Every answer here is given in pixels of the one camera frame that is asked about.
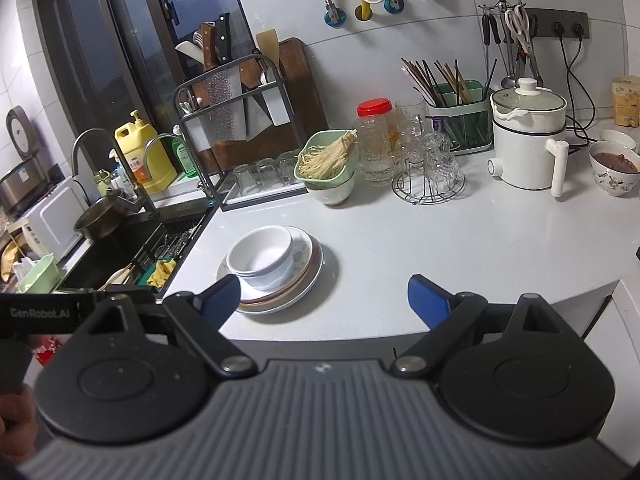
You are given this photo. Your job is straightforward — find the plates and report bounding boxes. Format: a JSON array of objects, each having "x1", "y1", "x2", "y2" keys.
[{"x1": 217, "y1": 226, "x2": 323, "y2": 315}]

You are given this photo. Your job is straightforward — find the pale blue bowl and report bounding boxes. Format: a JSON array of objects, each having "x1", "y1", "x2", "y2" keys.
[{"x1": 232, "y1": 260, "x2": 293, "y2": 290}]

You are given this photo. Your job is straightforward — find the operator hand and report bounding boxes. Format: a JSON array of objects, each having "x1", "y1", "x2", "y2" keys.
[{"x1": 0, "y1": 385, "x2": 38, "y2": 464}]

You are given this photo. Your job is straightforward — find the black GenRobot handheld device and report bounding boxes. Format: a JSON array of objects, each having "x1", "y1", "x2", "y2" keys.
[{"x1": 0, "y1": 286, "x2": 156, "y2": 396}]

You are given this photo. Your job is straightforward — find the yellow cleaning cloth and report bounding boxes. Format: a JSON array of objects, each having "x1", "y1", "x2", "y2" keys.
[{"x1": 146, "y1": 259, "x2": 177, "y2": 289}]

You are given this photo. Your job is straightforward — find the green plastic basket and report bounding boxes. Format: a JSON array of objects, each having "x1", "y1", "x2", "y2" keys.
[{"x1": 17, "y1": 254, "x2": 61, "y2": 294}]

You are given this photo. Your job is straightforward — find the dark metal pot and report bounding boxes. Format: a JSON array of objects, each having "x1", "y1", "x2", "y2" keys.
[{"x1": 74, "y1": 191, "x2": 128, "y2": 242}]

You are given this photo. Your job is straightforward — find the white microwave oven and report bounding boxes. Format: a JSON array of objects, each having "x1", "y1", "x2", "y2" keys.
[{"x1": 10, "y1": 178, "x2": 88, "y2": 262}]

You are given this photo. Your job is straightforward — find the chrome sink faucet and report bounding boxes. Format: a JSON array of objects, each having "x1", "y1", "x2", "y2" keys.
[{"x1": 70, "y1": 127, "x2": 158, "y2": 216}]

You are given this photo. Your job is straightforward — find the yellow detergent bottle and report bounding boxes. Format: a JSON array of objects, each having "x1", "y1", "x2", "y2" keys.
[{"x1": 114, "y1": 110, "x2": 177, "y2": 194}]

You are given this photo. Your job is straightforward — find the patterned bowl with food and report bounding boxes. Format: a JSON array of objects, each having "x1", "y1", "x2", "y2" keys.
[{"x1": 588, "y1": 141, "x2": 639, "y2": 197}]

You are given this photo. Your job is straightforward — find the white electric cooking pot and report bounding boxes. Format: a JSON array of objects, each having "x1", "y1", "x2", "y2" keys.
[{"x1": 487, "y1": 78, "x2": 570, "y2": 198}]

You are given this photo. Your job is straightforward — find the small white bowl far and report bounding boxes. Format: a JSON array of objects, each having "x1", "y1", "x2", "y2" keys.
[{"x1": 600, "y1": 129, "x2": 638, "y2": 152}]

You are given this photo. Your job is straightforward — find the white bowl under colander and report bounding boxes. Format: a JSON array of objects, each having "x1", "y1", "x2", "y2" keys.
[{"x1": 305, "y1": 172, "x2": 356, "y2": 207}]

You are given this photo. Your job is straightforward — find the red lid glass jar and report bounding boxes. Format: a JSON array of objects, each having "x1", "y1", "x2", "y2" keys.
[{"x1": 354, "y1": 98, "x2": 396, "y2": 185}]

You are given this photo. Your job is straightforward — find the green chopstick holder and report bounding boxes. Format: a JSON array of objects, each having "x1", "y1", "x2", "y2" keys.
[{"x1": 401, "y1": 58, "x2": 494, "y2": 154}]

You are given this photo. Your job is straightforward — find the green colander with noodles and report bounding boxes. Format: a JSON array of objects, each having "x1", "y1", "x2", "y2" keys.
[{"x1": 294, "y1": 129, "x2": 358, "y2": 188}]

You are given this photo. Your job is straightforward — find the black knife rack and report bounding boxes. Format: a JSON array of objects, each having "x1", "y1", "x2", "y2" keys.
[{"x1": 172, "y1": 49, "x2": 306, "y2": 211}]

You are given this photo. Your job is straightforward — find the beige food package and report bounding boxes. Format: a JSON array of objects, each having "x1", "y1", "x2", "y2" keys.
[{"x1": 611, "y1": 76, "x2": 640, "y2": 128}]

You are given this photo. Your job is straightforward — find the wooden cutting board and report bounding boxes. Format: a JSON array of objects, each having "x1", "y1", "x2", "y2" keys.
[{"x1": 200, "y1": 38, "x2": 329, "y2": 172}]

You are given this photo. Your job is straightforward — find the wooden spatula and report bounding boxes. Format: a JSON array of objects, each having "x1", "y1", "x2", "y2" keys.
[{"x1": 255, "y1": 28, "x2": 280, "y2": 67}]

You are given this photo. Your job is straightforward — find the wire glass rack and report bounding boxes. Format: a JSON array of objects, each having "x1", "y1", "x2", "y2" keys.
[{"x1": 392, "y1": 102, "x2": 465, "y2": 205}]

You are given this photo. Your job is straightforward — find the black wall power strip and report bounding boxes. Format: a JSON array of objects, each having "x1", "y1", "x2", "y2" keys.
[{"x1": 526, "y1": 6, "x2": 590, "y2": 40}]

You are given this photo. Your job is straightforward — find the white handled scissors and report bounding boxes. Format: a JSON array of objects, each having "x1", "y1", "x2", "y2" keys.
[{"x1": 503, "y1": 4, "x2": 533, "y2": 54}]

